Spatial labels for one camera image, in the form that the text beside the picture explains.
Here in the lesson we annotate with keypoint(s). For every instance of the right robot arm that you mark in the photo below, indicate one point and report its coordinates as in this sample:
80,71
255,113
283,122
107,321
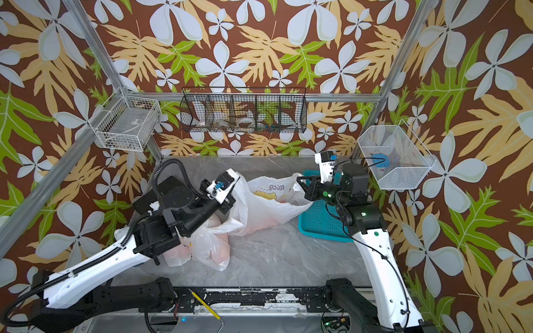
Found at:
363,223

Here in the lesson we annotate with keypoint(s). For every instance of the white wire basket left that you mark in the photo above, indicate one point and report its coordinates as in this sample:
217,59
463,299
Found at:
125,121

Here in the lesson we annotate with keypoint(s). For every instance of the black wire basket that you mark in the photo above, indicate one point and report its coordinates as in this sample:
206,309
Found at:
247,115

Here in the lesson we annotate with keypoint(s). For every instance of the teal plastic basket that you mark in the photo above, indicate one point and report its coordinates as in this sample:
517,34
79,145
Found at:
323,219

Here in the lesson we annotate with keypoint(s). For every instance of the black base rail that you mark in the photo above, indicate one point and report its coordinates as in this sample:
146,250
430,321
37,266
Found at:
309,299

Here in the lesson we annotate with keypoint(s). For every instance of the blue object in basket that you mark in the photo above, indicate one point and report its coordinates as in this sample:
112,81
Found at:
380,161

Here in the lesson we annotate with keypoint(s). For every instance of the aluminium frame post right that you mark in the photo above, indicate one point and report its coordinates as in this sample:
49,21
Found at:
408,44

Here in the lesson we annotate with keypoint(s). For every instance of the aluminium frame rear bar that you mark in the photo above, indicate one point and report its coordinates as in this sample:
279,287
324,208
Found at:
348,98

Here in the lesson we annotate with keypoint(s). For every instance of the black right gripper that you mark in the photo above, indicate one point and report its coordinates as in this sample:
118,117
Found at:
316,187

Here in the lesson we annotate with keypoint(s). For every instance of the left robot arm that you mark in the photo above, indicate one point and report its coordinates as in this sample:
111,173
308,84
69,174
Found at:
59,302

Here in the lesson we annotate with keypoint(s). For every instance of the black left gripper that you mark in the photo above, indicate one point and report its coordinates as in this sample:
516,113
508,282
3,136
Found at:
224,207

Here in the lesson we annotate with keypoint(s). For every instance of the white printed plastic bag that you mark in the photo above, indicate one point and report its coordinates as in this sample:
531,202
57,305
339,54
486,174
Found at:
179,255

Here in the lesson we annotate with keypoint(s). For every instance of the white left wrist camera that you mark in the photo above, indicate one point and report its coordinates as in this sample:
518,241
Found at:
223,185

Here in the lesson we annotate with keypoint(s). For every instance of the white wire basket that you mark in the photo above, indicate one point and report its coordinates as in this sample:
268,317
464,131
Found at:
410,159
125,121

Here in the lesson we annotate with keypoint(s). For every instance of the white wire basket right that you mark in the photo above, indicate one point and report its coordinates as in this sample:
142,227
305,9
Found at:
410,159

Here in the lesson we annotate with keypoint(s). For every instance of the aluminium frame post left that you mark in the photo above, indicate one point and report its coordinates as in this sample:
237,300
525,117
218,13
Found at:
103,58

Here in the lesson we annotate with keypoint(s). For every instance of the aluminium frame post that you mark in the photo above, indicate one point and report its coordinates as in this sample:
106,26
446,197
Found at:
408,44
103,58

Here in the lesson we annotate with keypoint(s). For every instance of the black plastic tool case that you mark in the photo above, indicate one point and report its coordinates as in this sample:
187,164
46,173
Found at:
147,203

